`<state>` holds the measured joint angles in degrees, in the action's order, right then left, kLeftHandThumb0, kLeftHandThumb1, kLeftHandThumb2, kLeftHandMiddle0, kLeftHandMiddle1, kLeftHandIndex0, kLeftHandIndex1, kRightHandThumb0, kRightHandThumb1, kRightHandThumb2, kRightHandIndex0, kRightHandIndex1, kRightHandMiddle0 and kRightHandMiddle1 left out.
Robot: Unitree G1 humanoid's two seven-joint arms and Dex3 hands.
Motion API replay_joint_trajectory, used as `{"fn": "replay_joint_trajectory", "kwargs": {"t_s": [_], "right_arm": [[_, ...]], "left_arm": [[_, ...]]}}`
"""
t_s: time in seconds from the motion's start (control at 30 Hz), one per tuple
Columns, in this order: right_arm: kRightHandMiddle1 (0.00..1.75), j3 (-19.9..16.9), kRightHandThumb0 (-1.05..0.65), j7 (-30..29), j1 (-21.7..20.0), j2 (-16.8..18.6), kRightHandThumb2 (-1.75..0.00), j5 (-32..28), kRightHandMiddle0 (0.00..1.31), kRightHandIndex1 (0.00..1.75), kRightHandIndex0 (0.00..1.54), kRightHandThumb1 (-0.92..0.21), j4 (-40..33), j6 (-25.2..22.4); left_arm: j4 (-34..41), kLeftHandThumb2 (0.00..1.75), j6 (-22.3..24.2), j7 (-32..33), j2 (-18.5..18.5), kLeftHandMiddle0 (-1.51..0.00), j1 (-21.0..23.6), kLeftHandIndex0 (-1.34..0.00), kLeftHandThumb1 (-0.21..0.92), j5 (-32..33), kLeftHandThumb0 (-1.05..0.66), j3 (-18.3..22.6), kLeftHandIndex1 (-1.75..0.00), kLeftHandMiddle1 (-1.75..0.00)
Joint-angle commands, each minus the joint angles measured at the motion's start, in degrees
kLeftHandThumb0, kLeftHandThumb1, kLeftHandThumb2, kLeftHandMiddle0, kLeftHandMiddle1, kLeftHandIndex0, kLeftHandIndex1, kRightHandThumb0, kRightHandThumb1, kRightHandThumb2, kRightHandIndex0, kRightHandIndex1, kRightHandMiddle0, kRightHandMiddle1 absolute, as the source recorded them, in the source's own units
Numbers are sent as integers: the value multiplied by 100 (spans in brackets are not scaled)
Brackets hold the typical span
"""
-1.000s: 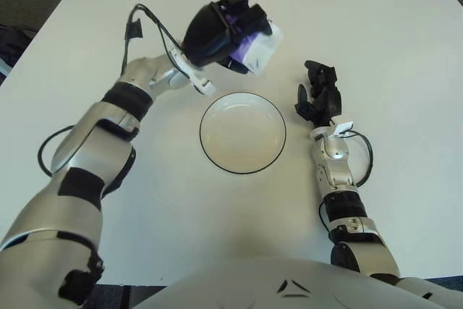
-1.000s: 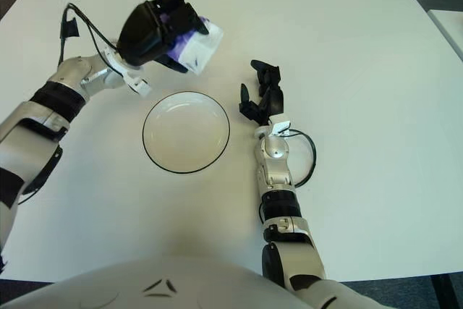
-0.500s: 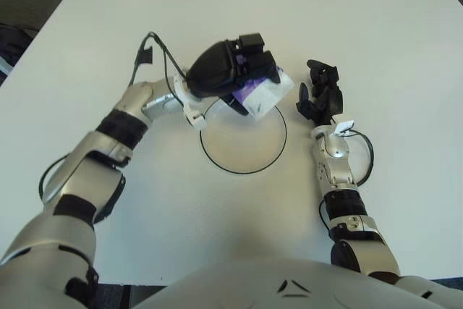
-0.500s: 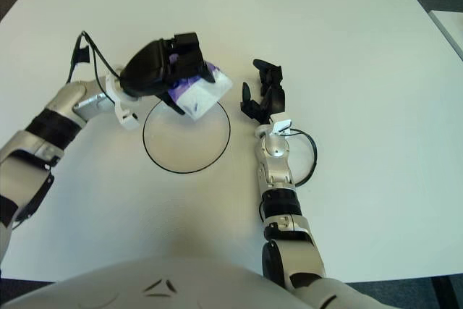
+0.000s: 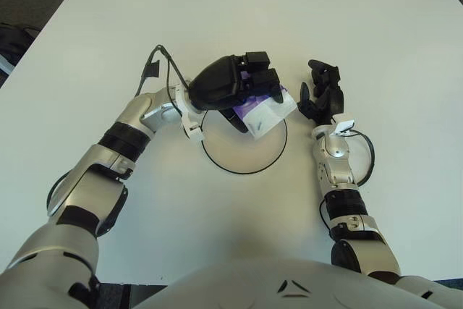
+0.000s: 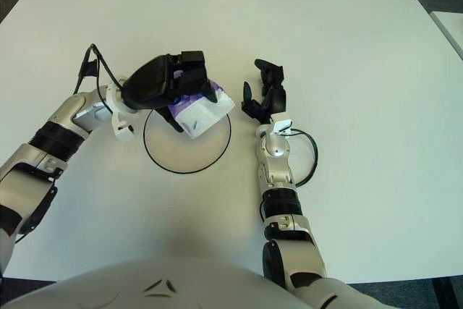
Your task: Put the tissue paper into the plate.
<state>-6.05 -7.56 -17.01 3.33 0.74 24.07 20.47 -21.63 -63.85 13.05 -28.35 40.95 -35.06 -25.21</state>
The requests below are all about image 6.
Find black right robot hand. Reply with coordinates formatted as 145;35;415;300
241;59;289;125

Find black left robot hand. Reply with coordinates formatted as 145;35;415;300
119;50;219;135

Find purple tissue paper pack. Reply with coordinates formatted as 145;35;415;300
168;69;235;140

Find white plate with black rim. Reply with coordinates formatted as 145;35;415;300
143;108;232;175

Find neighbouring white table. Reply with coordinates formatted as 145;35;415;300
430;10;463;60

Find grey robot torso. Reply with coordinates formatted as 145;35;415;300
0;256;301;309

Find black table leg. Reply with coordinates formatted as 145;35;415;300
430;278;457;309

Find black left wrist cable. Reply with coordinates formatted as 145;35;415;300
74;43;127;114

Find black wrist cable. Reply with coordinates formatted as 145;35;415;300
74;43;127;114
289;130;319;189

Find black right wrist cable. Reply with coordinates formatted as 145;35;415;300
289;130;319;189

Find black left elbow cable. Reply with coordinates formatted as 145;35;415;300
14;185;59;245

